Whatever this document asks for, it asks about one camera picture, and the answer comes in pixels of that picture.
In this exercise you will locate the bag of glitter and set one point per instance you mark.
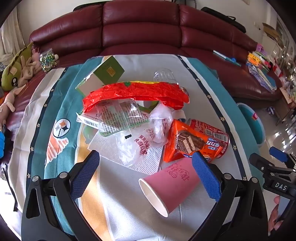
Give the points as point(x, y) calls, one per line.
point(48, 60)

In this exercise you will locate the beige plush toy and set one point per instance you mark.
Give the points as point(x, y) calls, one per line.
point(9, 104)

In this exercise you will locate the pink paper cup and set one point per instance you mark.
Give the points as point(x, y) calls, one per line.
point(171, 185)

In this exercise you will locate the pink plush toy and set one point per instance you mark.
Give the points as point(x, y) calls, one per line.
point(30, 67)

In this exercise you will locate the clear plastic bottle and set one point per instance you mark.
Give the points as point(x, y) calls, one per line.
point(164, 75)

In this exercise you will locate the brown cardboard box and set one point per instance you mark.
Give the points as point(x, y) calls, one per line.
point(271, 32)

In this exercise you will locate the black bag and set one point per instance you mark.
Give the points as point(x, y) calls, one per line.
point(222, 18)

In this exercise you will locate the green plush toy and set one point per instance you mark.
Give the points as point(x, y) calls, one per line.
point(13, 69)

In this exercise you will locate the clear red-printed plastic bag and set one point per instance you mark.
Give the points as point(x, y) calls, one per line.
point(138, 150)

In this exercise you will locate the red foil wrapper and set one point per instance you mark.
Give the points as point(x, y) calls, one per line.
point(138, 92)

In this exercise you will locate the teal book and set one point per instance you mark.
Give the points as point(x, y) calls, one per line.
point(222, 55)

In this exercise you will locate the clear printed plastic wrapper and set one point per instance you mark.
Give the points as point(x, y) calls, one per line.
point(113, 120)

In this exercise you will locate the red soda can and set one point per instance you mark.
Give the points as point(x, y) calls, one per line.
point(215, 136)

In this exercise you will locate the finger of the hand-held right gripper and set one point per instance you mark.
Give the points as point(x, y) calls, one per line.
point(261, 163)
point(278, 154)

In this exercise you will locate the small patterned ball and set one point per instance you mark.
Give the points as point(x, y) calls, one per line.
point(269, 110)

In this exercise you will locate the blue plastic bucket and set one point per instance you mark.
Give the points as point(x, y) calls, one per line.
point(249, 120)

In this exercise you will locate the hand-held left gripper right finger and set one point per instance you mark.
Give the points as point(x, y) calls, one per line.
point(207, 176)

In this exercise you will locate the white paper napkin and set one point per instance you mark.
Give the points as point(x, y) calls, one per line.
point(104, 148)

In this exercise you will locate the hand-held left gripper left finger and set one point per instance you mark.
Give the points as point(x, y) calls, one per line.
point(84, 176)

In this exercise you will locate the dark red leather sofa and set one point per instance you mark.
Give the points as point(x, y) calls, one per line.
point(138, 34)

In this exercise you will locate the green cardboard box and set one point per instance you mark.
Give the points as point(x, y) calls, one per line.
point(108, 69)

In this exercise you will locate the person's right hand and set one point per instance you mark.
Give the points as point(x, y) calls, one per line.
point(274, 217)

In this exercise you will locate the teal white printed tablecloth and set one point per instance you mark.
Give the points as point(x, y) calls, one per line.
point(69, 104)

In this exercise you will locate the stack of colourful books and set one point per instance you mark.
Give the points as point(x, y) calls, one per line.
point(261, 69)

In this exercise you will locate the wooden side table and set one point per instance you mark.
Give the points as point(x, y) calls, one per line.
point(284, 106)

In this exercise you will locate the orange wafer wrapper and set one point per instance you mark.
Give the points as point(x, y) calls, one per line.
point(180, 129)

